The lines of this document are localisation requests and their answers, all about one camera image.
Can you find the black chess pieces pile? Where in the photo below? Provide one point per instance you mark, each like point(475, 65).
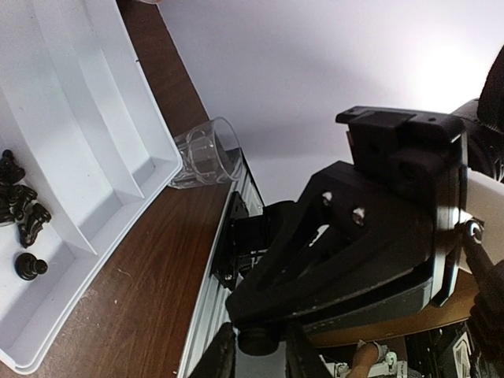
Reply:
point(20, 207)

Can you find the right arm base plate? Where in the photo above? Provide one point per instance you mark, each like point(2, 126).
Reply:
point(244, 238)

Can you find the front aluminium rail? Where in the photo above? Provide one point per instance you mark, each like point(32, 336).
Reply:
point(209, 312)

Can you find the white plastic compartment tray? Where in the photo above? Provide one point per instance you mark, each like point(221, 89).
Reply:
point(80, 118)

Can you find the clear drinking glass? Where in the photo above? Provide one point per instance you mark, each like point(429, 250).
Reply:
point(211, 155)

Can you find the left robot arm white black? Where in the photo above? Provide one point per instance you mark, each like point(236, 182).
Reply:
point(480, 230)

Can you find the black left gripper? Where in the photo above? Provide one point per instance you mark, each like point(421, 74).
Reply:
point(350, 252)

